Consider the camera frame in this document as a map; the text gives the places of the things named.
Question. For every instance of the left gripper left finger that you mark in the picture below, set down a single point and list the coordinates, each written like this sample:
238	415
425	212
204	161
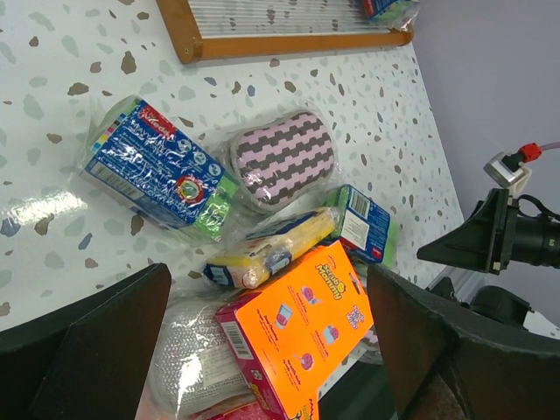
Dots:
89	359

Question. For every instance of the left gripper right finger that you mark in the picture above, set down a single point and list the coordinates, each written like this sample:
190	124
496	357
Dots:
446	362

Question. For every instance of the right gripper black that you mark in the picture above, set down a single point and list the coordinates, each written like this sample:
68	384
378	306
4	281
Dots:
486	243

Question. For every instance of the pink grey zigzag sponge pack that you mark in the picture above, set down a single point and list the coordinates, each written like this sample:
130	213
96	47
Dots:
279	161

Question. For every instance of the blue green sponge pack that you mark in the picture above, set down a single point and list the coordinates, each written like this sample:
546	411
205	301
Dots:
365	229
391	14
144	161

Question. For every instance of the orange wooden shelf rack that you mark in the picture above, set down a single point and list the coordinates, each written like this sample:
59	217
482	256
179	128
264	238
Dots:
215	30

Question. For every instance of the pink grey zigzag pack lower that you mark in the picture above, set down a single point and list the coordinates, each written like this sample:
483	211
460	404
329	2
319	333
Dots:
368	349

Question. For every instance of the silver scourer pack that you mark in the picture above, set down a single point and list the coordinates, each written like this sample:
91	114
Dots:
192	367

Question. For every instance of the orange Scrub Mommy box back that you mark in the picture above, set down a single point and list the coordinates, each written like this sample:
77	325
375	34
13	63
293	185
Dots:
291	333

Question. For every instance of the pink Scrub Mommy box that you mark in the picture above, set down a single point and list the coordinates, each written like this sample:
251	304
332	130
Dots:
248	411

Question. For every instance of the yellow sponge pack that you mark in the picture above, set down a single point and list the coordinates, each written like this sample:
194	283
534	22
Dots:
263	253

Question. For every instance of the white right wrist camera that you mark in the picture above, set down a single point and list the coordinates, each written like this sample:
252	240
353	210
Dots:
509	172

